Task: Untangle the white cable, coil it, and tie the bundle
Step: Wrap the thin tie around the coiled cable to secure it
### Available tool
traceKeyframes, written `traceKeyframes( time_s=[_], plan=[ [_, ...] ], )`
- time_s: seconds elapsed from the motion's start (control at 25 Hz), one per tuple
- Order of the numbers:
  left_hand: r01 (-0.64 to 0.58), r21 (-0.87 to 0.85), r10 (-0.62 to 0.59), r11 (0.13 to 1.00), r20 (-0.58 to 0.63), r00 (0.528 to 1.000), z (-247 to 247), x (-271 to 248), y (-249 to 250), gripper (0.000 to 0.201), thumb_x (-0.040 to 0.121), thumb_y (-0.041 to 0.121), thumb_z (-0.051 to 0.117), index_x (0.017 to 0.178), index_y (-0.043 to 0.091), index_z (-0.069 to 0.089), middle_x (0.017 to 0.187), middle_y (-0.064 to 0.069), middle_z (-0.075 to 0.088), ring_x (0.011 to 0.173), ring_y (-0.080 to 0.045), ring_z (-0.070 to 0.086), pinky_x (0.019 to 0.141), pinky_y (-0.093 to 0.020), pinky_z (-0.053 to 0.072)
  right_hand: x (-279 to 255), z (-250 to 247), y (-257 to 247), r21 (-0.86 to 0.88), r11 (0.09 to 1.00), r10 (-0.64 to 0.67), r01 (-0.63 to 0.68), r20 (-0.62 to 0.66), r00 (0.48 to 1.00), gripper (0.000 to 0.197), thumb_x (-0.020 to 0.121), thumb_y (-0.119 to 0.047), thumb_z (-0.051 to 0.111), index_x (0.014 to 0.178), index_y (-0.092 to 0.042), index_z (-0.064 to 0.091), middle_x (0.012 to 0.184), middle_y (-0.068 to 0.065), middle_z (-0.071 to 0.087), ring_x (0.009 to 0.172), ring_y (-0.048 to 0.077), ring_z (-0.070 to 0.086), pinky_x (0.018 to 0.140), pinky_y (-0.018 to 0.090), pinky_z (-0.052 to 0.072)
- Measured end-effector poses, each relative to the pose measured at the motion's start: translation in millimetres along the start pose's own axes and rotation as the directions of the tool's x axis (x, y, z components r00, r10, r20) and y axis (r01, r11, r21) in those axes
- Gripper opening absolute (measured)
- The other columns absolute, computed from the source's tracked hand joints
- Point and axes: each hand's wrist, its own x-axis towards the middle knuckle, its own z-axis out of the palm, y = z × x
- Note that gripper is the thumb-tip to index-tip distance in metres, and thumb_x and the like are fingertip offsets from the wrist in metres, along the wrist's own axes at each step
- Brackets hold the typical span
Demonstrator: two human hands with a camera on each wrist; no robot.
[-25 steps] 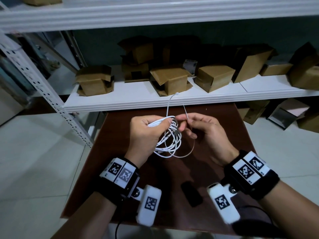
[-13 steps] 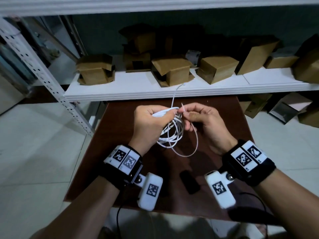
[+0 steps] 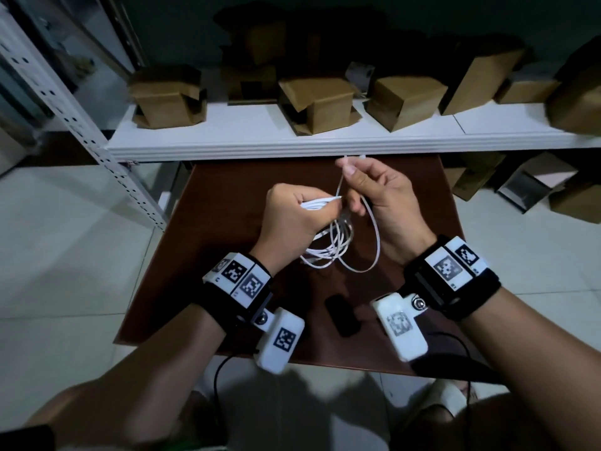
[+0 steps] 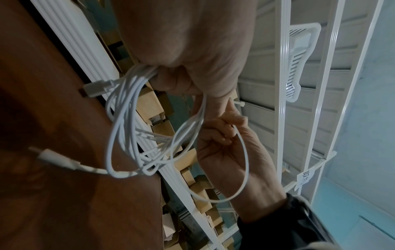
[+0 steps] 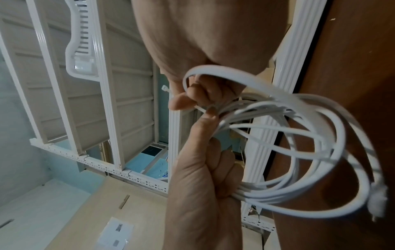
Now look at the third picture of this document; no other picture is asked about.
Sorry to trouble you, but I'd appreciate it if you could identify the white shelf board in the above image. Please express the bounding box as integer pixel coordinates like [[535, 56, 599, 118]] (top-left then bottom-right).
[[105, 97, 601, 163]]

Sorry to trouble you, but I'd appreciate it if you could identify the thin black left camera cable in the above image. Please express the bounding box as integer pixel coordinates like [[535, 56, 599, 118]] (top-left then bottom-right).
[[212, 353, 246, 421]]

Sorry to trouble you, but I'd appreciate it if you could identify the small white packet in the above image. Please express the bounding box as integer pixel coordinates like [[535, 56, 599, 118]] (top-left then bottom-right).
[[346, 62, 376, 95]]

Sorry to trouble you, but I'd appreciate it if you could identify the white cable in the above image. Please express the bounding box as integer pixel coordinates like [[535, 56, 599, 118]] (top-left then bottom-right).
[[299, 155, 381, 274]]

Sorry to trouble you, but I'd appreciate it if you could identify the person's right hand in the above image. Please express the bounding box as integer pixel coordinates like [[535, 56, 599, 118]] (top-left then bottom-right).
[[335, 158, 438, 267]]

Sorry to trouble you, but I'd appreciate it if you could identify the open carton with grey inside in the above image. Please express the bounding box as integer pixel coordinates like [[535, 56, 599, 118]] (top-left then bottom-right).
[[497, 152, 579, 215]]

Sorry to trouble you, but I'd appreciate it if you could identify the flat brown carton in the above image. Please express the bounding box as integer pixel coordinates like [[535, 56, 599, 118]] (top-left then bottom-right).
[[443, 152, 507, 202]]

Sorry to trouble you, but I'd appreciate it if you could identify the thin black camera cable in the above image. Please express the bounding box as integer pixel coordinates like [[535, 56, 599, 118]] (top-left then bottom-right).
[[212, 353, 246, 421], [425, 332, 474, 421]]

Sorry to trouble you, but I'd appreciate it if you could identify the person's right forearm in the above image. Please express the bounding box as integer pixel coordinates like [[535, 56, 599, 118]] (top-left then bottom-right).
[[458, 286, 601, 451]]

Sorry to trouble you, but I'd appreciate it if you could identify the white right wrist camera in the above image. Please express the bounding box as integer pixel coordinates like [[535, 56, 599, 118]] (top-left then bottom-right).
[[370, 292, 430, 363]]

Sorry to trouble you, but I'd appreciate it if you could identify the black left wristband with markers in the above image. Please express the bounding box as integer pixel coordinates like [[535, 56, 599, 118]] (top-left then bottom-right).
[[197, 251, 275, 335]]

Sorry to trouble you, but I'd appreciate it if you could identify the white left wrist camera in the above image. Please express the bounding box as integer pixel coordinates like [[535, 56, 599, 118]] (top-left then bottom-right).
[[253, 307, 306, 375]]

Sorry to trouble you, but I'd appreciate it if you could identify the small black device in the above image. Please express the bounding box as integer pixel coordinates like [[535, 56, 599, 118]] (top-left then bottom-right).
[[324, 295, 362, 338]]

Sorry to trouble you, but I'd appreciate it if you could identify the white slipper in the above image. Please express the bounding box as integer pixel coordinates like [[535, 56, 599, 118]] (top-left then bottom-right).
[[413, 379, 477, 421]]

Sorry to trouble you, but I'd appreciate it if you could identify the white perforated shelf post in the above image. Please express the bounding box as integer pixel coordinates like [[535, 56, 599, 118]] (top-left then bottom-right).
[[0, 4, 171, 232]]

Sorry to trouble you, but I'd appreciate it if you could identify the row of cardboard boxes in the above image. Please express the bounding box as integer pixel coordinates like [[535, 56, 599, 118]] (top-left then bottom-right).
[[128, 4, 601, 137]]

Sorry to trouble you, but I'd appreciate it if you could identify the person's left hand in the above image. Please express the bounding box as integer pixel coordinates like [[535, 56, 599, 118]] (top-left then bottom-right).
[[250, 183, 345, 275]]

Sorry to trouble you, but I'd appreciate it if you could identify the black right wristband with markers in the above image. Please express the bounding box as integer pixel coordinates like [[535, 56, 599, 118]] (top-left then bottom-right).
[[403, 236, 502, 322]]

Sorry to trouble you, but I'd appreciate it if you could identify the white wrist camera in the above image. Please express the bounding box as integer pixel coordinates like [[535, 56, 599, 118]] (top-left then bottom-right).
[[370, 292, 430, 363], [253, 307, 306, 375]]

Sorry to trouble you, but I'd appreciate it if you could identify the black wristband with markers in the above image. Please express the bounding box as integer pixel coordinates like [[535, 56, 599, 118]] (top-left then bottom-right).
[[403, 236, 502, 322], [197, 251, 275, 335]]

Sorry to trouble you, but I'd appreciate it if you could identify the thin black right camera cable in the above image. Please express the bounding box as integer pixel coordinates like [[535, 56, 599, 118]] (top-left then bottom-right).
[[425, 332, 474, 421]]

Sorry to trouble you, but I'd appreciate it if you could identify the person's left forearm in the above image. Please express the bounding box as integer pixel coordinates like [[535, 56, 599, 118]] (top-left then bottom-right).
[[23, 303, 228, 451]]

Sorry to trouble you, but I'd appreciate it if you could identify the closed brown carton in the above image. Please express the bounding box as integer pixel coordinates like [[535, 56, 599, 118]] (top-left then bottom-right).
[[548, 173, 601, 226]]

